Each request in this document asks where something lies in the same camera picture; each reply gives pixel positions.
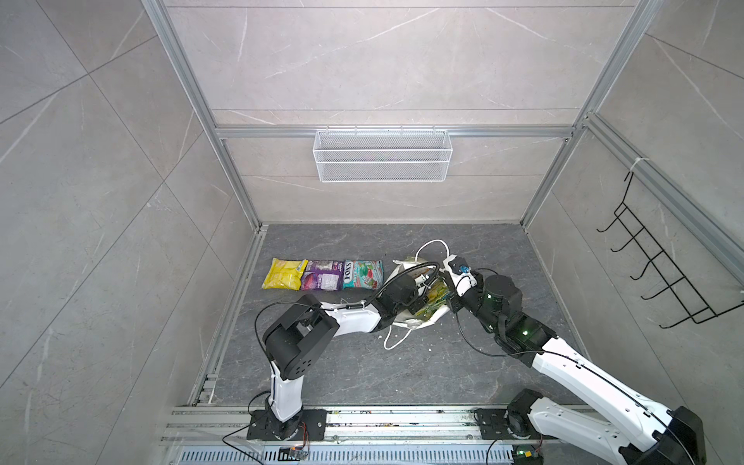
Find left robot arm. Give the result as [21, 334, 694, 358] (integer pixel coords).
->
[245, 262, 440, 440]

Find white wire mesh basket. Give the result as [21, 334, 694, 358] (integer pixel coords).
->
[313, 129, 453, 183]

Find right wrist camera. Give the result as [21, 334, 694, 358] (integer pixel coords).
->
[443, 255, 478, 298]

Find teal mint candy packet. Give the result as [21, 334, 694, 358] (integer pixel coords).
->
[343, 260, 384, 290]

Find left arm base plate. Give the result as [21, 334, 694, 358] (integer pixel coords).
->
[246, 409, 329, 441]

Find yellow snack packet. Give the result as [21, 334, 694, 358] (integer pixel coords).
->
[262, 258, 308, 291]

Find purple snack packet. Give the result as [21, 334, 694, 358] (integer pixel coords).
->
[300, 260, 344, 292]

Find black wire hook rack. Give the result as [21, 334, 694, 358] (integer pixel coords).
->
[596, 172, 743, 329]

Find aluminium frame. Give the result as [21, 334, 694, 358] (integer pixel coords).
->
[140, 0, 744, 286]

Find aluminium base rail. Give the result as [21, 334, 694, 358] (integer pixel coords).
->
[156, 405, 646, 465]

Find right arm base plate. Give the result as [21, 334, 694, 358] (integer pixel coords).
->
[473, 407, 555, 442]

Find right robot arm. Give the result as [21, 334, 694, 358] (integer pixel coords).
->
[444, 269, 707, 464]

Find floral paper bag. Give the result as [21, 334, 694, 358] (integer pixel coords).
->
[383, 238, 451, 351]

